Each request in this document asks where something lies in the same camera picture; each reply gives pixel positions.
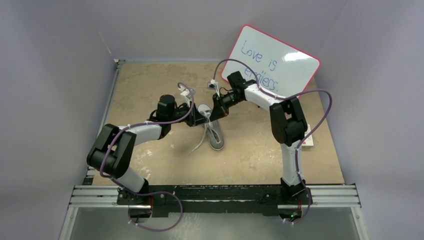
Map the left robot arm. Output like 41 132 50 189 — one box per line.
86 94 208 205

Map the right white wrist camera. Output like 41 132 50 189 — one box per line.
207 79 221 96

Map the small white green box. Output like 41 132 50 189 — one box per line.
302 123 314 148

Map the white shoelace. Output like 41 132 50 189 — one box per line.
189 110 218 154

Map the grey canvas sneaker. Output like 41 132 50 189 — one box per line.
195 103 225 152

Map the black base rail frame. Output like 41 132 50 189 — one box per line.
69 184 361 220

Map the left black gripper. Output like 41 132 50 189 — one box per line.
168 101 209 127

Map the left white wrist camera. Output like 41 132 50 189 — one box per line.
179 86 196 108

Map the pink framed whiteboard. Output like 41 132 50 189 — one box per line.
220 25 321 97

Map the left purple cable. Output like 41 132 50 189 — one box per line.
99 82 196 233

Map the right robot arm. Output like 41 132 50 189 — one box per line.
208 71 308 204

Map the purple cable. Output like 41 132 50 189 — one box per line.
211 58 333 226
99 82 196 233

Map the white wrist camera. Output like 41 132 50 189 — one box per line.
179 86 196 108
207 79 221 96

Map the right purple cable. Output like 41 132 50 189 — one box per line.
211 58 333 226

